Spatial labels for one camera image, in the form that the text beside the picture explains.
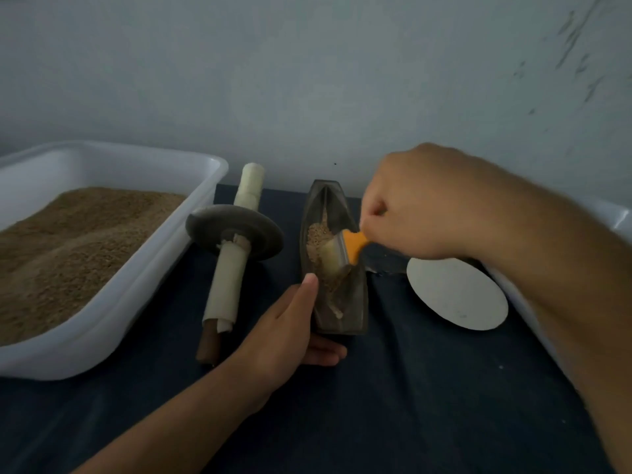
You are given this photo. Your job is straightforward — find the person's left hand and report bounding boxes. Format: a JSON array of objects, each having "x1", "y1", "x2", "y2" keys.
[{"x1": 219, "y1": 273, "x2": 349, "y2": 415}]

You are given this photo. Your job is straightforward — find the person's right hand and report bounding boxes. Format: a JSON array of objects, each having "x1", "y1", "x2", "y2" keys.
[{"x1": 358, "y1": 143, "x2": 490, "y2": 263}]

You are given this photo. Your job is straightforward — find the boat-shaped metal grinding trough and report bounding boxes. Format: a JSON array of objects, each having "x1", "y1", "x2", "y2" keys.
[{"x1": 299, "y1": 178, "x2": 371, "y2": 336}]

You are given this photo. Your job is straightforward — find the orange-handled paint brush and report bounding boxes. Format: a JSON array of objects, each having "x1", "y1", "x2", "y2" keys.
[{"x1": 318, "y1": 228, "x2": 371, "y2": 273}]

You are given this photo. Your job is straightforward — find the metal grinding wheel with handle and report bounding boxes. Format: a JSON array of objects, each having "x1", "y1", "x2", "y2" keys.
[{"x1": 186, "y1": 163, "x2": 286, "y2": 366}]

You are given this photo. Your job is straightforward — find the large brown grain heap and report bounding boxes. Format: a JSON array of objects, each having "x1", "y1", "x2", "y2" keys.
[{"x1": 0, "y1": 187, "x2": 189, "y2": 346}]

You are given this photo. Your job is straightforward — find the person's right forearm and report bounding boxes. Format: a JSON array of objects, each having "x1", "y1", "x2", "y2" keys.
[{"x1": 474, "y1": 167, "x2": 632, "y2": 474}]

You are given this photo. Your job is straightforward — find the person's left forearm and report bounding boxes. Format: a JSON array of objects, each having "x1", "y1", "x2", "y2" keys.
[{"x1": 74, "y1": 365, "x2": 268, "y2": 474}]

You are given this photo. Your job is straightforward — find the white round plate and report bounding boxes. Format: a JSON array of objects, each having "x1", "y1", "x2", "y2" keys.
[{"x1": 407, "y1": 256, "x2": 510, "y2": 332}]

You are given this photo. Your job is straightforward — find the white plastic tub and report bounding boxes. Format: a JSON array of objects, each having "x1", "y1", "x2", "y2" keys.
[
  {"x1": 0, "y1": 141, "x2": 229, "y2": 381},
  {"x1": 482, "y1": 197, "x2": 632, "y2": 376}
]

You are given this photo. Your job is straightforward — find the dark blue table cloth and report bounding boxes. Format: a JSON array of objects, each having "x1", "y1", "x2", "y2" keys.
[{"x1": 0, "y1": 184, "x2": 614, "y2": 474}]

